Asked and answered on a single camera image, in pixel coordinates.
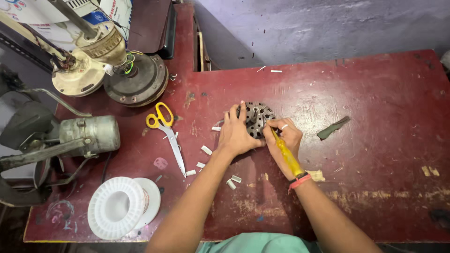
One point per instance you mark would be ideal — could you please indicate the scattered white insulation paper pieces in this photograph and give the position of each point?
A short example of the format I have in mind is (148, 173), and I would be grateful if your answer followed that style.
(206, 150)

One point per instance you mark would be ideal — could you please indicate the person's left hand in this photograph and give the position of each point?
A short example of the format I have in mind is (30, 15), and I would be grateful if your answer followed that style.
(235, 135)

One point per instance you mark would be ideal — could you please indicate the person's right hand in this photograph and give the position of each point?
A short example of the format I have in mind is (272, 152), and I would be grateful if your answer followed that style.
(290, 140)

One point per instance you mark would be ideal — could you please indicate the red and black wristband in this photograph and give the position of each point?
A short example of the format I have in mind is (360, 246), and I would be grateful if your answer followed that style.
(299, 181)

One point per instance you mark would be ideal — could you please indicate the person's green shirt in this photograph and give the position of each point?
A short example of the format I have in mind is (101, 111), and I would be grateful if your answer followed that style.
(256, 244)

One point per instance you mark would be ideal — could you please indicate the pink sticker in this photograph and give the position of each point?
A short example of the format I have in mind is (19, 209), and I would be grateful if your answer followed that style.
(160, 163)

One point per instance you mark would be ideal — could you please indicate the grey coil winding machine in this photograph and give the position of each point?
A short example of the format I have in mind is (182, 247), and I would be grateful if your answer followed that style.
(81, 137)

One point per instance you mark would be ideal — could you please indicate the wooden frame pieces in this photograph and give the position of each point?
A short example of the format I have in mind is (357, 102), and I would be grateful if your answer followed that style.
(202, 52)

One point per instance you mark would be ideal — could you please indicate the cream ceiling fan motor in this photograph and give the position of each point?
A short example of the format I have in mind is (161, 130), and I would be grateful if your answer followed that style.
(75, 75)

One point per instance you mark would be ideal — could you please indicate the printed cardboard box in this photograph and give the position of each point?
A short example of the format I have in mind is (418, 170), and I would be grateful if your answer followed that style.
(45, 24)

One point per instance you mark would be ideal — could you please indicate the grey slotted fan stator core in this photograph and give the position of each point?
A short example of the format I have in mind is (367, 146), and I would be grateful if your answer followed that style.
(258, 117)

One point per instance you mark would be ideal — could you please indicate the grey green paper strip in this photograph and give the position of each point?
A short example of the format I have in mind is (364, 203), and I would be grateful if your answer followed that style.
(332, 128)

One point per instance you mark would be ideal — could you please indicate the dark maroon board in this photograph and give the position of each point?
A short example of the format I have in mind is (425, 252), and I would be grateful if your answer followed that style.
(151, 26)

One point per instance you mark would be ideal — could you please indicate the dark brown ceiling fan motor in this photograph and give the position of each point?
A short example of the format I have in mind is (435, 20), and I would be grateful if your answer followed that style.
(140, 82)

